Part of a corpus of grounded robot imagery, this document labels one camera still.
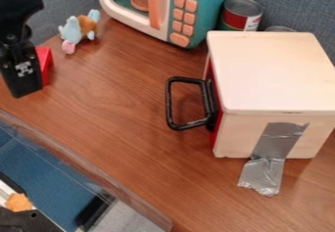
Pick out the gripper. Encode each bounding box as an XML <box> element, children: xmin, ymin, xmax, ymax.
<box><xmin>0</xmin><ymin>26</ymin><xmax>45</xmax><ymax>99</ymax></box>

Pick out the toy microwave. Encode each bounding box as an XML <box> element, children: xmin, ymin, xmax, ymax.
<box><xmin>95</xmin><ymin>0</ymin><xmax>232</xmax><ymax>50</ymax></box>

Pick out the blue plush animal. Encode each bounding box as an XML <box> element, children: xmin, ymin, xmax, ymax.
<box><xmin>56</xmin><ymin>8</ymin><xmax>103</xmax><ymax>55</ymax></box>

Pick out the grey tape strip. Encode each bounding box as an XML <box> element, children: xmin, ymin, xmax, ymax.
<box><xmin>236</xmin><ymin>121</ymin><xmax>311</xmax><ymax>198</ymax></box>

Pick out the red block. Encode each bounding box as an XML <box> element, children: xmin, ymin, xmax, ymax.
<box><xmin>33</xmin><ymin>45</ymin><xmax>56</xmax><ymax>88</ymax></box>

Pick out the cabinet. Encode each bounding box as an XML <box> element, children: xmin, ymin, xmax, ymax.
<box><xmin>203</xmin><ymin>30</ymin><xmax>335</xmax><ymax>161</ymax></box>

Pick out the red and white can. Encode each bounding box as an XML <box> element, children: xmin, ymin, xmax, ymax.
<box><xmin>218</xmin><ymin>0</ymin><xmax>264</xmax><ymax>32</ymax></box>

